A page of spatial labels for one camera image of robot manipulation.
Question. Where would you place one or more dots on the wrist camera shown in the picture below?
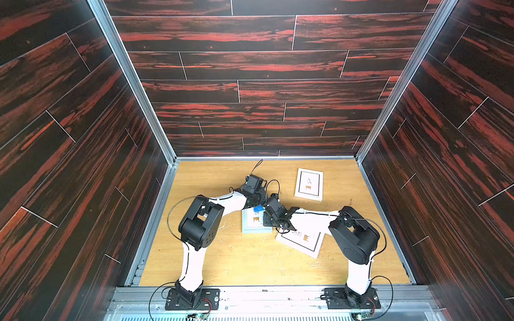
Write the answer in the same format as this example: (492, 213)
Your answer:
(273, 203)
(253, 184)

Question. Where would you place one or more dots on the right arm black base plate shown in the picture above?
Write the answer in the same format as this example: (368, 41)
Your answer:
(345, 298)

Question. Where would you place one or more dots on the cream white picture frame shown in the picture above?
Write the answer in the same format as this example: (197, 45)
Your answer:
(310, 228)

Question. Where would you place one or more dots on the aluminium front rail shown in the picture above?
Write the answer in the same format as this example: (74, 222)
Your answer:
(398, 302)

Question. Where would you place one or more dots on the white picture frame black border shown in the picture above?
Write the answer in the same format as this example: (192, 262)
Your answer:
(309, 185)

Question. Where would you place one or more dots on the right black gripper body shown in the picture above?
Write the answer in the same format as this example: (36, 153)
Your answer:
(290, 215)

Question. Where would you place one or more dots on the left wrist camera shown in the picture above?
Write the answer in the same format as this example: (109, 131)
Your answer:
(253, 184)

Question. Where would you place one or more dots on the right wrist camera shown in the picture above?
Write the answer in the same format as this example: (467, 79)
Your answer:
(273, 203)

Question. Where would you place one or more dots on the light blue picture frame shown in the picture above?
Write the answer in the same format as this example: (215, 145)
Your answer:
(253, 223)

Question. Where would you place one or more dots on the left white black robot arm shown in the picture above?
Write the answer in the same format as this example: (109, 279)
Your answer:
(198, 230)

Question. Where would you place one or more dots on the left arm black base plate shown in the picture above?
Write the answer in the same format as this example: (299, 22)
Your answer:
(202, 299)

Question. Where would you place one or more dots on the blue microfiber cloth black trim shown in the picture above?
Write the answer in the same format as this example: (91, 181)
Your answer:
(258, 209)

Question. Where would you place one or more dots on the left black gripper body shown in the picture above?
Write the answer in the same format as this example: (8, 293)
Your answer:
(257, 198)

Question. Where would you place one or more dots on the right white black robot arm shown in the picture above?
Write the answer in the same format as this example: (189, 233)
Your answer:
(358, 241)

